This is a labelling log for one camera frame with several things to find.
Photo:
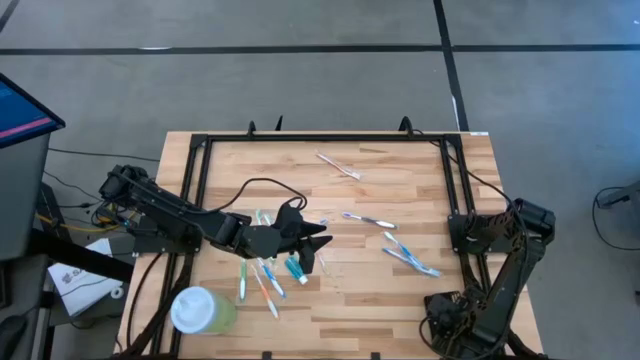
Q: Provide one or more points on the grey metal stand foot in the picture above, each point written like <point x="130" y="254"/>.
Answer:
<point x="625" y="196"/>

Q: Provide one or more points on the monitor with blue screen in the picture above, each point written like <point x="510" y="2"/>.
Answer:
<point x="20" y="115"/>

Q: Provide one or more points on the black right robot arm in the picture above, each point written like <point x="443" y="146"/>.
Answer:
<point x="510" y="270"/>

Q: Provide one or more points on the pink white bagged toothbrush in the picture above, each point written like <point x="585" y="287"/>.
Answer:
<point x="340" y="167"/>

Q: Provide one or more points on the teal white bagged toothbrush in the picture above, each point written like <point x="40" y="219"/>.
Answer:
<point x="260" y="216"/>

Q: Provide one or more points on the white box on floor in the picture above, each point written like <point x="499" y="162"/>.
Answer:
<point x="80" y="285"/>

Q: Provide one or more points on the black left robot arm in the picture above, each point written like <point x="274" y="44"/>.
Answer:
<point x="165" y="205"/>

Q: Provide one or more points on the white tape roll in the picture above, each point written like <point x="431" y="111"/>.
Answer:
<point x="112" y="292"/>

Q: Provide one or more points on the black diagonal desk bar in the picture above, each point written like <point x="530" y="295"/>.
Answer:
<point x="75" y="255"/>

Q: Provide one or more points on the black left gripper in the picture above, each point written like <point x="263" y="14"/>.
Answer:
<point x="280" y="240"/>

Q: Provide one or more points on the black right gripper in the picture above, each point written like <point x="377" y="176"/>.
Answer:
<point x="452" y="320"/>

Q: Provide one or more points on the green cup white lid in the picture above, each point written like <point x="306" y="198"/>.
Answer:
<point x="192" y="310"/>

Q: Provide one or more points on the teal mouthwash bottle white cap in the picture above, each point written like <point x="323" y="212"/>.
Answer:
<point x="296" y="270"/>

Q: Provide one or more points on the green white bagged toothbrush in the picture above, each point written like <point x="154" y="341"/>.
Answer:
<point x="269" y="219"/>
<point x="243" y="280"/>

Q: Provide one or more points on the black aluminium rig frame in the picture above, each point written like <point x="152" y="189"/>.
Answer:
<point x="325" y="137"/>

